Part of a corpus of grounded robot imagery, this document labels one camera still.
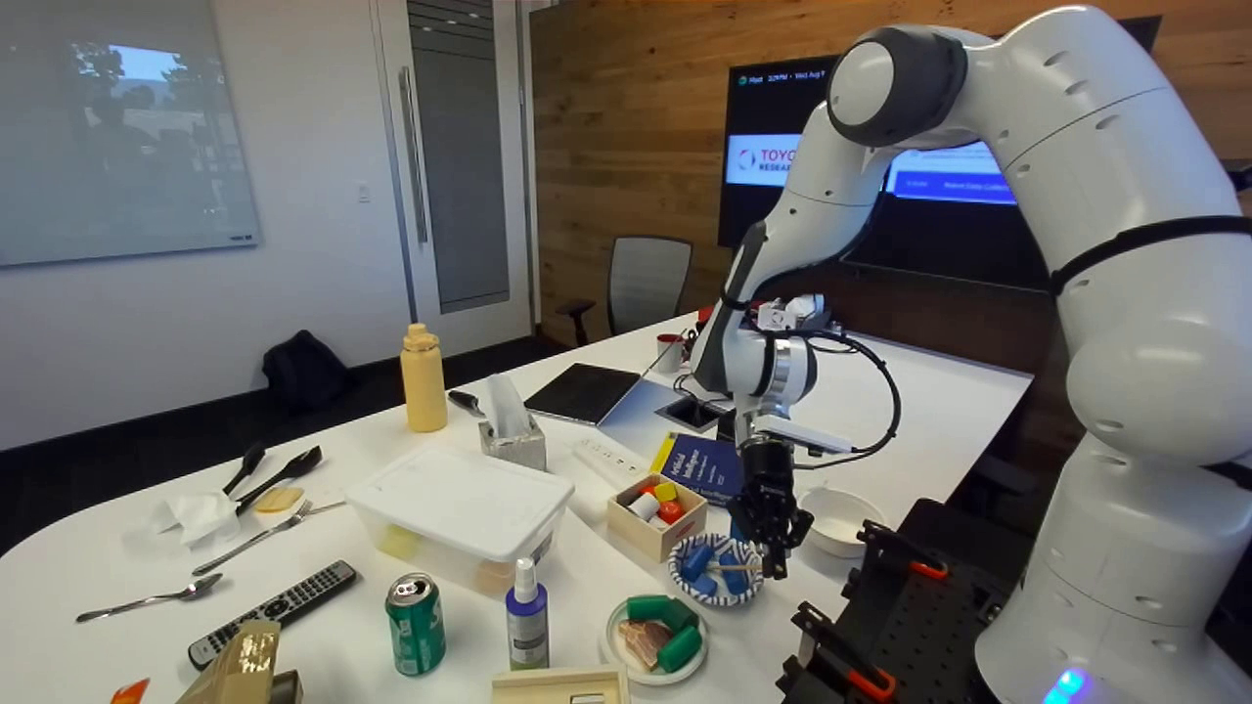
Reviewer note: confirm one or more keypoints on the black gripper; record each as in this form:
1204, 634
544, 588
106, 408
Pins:
769, 478

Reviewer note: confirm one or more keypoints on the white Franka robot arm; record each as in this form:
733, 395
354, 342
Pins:
1121, 324

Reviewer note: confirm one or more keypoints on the white plate with blue markings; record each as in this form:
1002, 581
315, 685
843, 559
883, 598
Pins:
710, 572

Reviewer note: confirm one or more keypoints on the small plain white plate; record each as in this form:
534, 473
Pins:
653, 642

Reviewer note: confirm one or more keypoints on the white bowl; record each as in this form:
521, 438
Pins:
843, 516

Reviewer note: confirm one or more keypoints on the blue and yellow book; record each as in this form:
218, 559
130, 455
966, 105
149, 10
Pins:
697, 466

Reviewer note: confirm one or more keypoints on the wooden tray of colourful blocks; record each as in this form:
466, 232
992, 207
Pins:
656, 512

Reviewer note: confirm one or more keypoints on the green cylinder block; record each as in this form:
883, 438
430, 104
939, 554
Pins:
656, 606

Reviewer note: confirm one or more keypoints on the silver laptop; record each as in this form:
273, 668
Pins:
649, 417

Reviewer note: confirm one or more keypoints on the white power strip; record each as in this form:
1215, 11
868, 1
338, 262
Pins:
607, 458

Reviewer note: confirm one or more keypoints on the black flat pad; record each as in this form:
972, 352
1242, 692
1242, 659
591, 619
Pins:
582, 388

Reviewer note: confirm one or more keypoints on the wooden shape sorter box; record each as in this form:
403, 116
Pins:
557, 685

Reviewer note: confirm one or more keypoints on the hand sanitizer bottle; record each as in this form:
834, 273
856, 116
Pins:
525, 623

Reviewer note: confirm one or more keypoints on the grey tissue box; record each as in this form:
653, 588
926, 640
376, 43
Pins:
510, 430

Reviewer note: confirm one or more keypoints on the black office chair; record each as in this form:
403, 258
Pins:
649, 280

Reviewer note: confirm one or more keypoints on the white plastic container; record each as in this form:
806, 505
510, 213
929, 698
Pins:
465, 508

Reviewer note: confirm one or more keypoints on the green soda can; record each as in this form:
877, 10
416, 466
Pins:
416, 625

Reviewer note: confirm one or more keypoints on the tan squeeze bottle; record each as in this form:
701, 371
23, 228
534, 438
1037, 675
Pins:
423, 384

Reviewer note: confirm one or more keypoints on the black plastic spoon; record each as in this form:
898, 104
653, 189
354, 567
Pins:
244, 466
291, 469

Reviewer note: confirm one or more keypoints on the white door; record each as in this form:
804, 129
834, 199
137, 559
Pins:
457, 156

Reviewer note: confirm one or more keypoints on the black bag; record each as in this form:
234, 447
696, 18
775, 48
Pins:
306, 371

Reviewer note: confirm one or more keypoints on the black remote control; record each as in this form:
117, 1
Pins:
276, 612

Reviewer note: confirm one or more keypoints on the metal spoon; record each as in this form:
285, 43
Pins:
259, 533

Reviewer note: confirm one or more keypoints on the crumpled white napkin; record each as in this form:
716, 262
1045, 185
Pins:
191, 512

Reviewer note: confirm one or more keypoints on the metal fork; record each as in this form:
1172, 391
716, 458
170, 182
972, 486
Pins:
160, 597

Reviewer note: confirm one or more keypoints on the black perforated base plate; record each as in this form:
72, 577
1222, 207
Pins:
939, 625

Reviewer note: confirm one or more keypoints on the wall television screen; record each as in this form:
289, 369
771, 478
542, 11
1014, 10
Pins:
939, 169

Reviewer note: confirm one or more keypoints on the wall whiteboard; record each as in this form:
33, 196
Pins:
124, 123

